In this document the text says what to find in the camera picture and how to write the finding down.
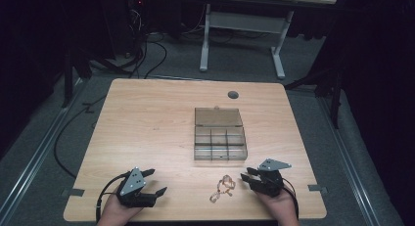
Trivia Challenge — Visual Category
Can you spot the metal floor rail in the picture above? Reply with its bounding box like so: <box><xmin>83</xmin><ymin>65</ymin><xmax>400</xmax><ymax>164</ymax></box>
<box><xmin>0</xmin><ymin>78</ymin><xmax>86</xmax><ymax>220</ymax></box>
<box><xmin>316</xmin><ymin>95</ymin><xmax>382</xmax><ymax>226</ymax></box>

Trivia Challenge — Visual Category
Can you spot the bundle of black cables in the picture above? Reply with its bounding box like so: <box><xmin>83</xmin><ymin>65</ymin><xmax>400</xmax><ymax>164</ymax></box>
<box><xmin>127</xmin><ymin>4</ymin><xmax>168</xmax><ymax>80</ymax></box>

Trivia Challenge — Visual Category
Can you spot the black floor cable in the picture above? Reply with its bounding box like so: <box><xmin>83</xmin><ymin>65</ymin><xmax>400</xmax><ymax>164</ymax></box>
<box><xmin>53</xmin><ymin>94</ymin><xmax>110</xmax><ymax>180</ymax></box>

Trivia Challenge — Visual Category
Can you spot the black metal stand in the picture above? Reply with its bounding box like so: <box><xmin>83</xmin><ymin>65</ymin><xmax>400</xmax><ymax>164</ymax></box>
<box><xmin>61</xmin><ymin>44</ymin><xmax>93</xmax><ymax>109</ymax></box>
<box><xmin>284</xmin><ymin>68</ymin><xmax>345</xmax><ymax>130</ymax></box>

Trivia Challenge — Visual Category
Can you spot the person's left hand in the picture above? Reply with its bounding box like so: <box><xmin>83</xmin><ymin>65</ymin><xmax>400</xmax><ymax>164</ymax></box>
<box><xmin>97</xmin><ymin>187</ymin><xmax>145</xmax><ymax>226</ymax></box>

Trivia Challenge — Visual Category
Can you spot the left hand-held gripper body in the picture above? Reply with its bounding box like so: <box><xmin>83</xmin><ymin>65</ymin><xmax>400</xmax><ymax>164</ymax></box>
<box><xmin>115</xmin><ymin>166</ymin><xmax>158</xmax><ymax>208</ymax></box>

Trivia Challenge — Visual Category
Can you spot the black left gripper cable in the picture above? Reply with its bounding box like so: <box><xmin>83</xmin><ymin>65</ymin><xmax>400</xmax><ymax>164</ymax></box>
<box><xmin>95</xmin><ymin>171</ymin><xmax>132</xmax><ymax>224</ymax></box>

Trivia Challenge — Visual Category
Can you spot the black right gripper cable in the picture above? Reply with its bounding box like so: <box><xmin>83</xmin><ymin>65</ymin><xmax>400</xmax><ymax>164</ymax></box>
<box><xmin>281</xmin><ymin>182</ymin><xmax>300</xmax><ymax>220</ymax></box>

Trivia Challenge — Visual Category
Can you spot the dark computer tower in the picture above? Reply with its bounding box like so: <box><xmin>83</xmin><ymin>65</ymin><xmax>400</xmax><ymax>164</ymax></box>
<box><xmin>126</xmin><ymin>0</ymin><xmax>149</xmax><ymax>59</ymax></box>

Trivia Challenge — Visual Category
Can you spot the clear plastic compartment box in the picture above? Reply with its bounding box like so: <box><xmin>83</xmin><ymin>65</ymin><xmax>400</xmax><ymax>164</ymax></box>
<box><xmin>193</xmin><ymin>106</ymin><xmax>249</xmax><ymax>161</ymax></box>

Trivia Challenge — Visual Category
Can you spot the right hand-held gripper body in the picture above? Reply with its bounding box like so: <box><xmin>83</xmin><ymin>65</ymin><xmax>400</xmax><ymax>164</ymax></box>
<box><xmin>250</xmin><ymin>158</ymin><xmax>293</xmax><ymax>198</ymax></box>

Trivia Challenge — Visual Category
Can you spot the white-framed desk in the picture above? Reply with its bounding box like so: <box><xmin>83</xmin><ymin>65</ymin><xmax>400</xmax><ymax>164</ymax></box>
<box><xmin>199</xmin><ymin>0</ymin><xmax>338</xmax><ymax>80</ymax></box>

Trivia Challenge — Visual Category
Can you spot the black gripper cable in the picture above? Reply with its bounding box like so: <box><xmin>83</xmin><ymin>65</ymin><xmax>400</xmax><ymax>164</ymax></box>
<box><xmin>95</xmin><ymin>171</ymin><xmax>132</xmax><ymax>224</ymax></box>
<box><xmin>281</xmin><ymin>182</ymin><xmax>300</xmax><ymax>220</ymax></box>

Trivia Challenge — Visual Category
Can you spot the person's right hand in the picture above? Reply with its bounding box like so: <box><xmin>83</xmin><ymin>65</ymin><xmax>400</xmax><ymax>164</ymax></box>
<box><xmin>256</xmin><ymin>188</ymin><xmax>300</xmax><ymax>226</ymax></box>

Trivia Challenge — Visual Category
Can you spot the grey tape strip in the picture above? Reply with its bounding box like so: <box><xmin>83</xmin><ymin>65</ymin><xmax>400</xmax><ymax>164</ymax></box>
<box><xmin>307</xmin><ymin>184</ymin><xmax>329</xmax><ymax>193</ymax></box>
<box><xmin>61</xmin><ymin>188</ymin><xmax>85</xmax><ymax>198</ymax></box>

